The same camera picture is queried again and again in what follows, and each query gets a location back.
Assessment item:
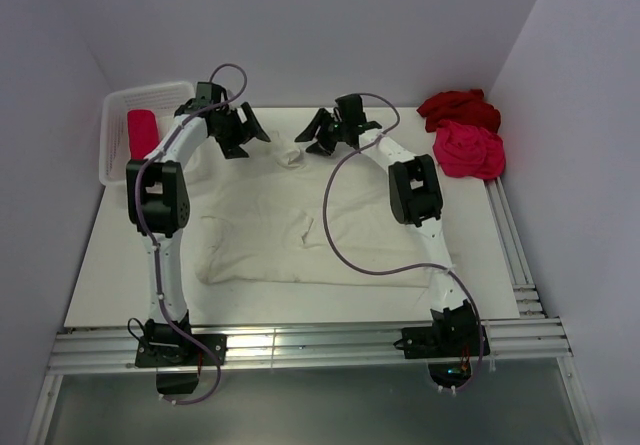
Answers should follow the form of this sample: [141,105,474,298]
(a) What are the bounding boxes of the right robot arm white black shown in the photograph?
[295,93,482,355]

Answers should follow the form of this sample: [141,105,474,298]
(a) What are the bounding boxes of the aluminium rail frame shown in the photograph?
[26,179,601,444]

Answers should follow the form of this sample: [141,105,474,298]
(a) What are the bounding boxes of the dark red t shirt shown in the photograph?
[417,89,501,133]

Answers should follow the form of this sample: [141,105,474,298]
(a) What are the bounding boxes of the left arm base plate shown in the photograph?
[126,316,227,405]

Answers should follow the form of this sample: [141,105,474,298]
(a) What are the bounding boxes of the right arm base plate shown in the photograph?
[393,324,491,359]

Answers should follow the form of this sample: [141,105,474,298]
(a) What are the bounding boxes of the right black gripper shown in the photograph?
[295,108,348,157]

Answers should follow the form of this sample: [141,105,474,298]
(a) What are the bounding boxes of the white plastic basket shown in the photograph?
[98,81,195,187]

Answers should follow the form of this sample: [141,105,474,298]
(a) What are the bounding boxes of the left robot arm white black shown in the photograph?
[126,82,270,324]

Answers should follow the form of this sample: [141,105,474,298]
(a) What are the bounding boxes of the rolled pink t shirt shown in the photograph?
[127,109,160,160]

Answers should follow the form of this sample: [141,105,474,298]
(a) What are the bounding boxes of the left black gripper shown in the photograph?
[212,103,270,160]

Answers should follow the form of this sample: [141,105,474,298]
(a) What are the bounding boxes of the white t shirt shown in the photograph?
[188,138,432,287]

